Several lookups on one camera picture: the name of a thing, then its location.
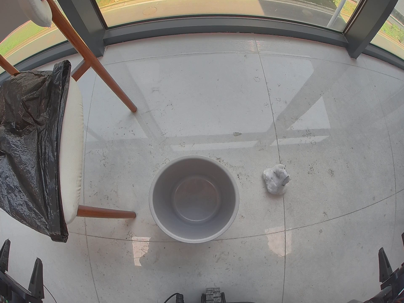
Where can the black plastic bag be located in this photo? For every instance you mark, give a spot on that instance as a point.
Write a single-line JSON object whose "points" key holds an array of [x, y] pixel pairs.
{"points": [[28, 137]]}

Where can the grey trash bin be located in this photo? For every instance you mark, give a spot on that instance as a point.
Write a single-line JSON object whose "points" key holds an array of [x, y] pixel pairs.
{"points": [[192, 197]]}

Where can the white paper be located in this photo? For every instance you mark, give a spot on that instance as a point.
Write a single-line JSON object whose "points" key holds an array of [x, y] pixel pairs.
{"points": [[276, 180]]}

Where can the white cushioned wooden chair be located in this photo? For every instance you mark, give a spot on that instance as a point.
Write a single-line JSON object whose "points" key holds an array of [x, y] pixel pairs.
{"points": [[72, 137]]}

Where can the window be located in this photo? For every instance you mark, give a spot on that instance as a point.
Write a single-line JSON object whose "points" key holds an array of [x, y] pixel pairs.
{"points": [[221, 27]]}

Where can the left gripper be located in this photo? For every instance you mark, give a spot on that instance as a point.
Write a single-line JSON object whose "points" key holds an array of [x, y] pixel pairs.
{"points": [[12, 287]]}

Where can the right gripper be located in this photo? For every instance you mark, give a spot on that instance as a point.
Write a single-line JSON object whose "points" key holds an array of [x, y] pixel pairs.
{"points": [[394, 281]]}

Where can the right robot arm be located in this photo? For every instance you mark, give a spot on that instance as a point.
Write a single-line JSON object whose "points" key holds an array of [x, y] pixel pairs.
{"points": [[382, 298]]}

